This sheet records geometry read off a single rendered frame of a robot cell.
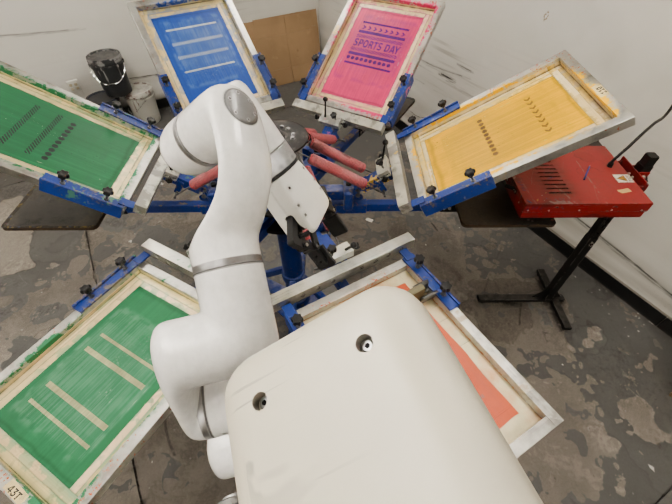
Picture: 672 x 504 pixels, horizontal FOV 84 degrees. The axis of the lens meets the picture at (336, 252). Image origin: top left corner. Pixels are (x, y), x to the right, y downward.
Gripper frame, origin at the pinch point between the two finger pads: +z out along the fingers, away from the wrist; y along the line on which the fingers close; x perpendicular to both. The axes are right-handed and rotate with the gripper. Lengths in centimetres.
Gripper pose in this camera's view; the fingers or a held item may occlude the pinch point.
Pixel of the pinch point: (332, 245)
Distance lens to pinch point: 63.2
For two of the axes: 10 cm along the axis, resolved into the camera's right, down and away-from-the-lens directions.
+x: 8.0, -3.2, -5.0
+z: 5.5, 7.3, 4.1
